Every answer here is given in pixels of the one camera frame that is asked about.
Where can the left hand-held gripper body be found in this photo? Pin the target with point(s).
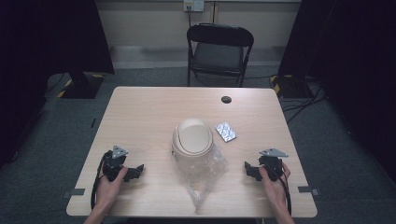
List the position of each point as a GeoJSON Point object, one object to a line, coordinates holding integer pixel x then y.
{"type": "Point", "coordinates": [110, 161]}

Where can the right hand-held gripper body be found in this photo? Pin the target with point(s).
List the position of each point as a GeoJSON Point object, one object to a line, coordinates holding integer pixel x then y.
{"type": "Point", "coordinates": [271, 165]}

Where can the person's right hand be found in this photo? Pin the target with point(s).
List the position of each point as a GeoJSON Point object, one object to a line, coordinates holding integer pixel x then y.
{"type": "Point", "coordinates": [277, 191]}

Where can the person's left hand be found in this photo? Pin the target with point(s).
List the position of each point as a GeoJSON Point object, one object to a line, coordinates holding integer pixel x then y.
{"type": "Point", "coordinates": [107, 193]}

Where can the silver pill blister pack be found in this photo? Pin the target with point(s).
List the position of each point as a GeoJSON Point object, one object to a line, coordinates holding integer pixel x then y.
{"type": "Point", "coordinates": [226, 132]}

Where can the black floor tape strip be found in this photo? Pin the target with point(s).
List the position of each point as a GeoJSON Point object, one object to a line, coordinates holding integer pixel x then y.
{"type": "Point", "coordinates": [93, 123]}

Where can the grey tape marker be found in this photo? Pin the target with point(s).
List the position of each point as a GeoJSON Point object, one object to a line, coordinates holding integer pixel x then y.
{"type": "Point", "coordinates": [308, 189]}
{"type": "Point", "coordinates": [74, 192]}

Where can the clear plastic bag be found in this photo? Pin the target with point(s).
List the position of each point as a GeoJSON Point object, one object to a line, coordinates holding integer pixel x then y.
{"type": "Point", "coordinates": [204, 174]}

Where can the beige cap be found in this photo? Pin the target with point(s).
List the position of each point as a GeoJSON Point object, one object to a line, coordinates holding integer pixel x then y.
{"type": "Point", "coordinates": [193, 138]}

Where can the black striped stand base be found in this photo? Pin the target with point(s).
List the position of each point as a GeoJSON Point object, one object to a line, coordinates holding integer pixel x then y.
{"type": "Point", "coordinates": [288, 87]}
{"type": "Point", "coordinates": [82, 85]}

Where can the black folding chair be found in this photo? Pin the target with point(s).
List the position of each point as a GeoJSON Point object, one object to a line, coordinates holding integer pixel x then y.
{"type": "Point", "coordinates": [218, 56]}

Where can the black curtain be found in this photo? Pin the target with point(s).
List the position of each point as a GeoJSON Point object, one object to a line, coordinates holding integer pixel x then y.
{"type": "Point", "coordinates": [46, 46]}
{"type": "Point", "coordinates": [351, 62]}

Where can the white wall socket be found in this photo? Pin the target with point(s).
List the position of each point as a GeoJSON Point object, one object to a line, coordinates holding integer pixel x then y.
{"type": "Point", "coordinates": [193, 5]}

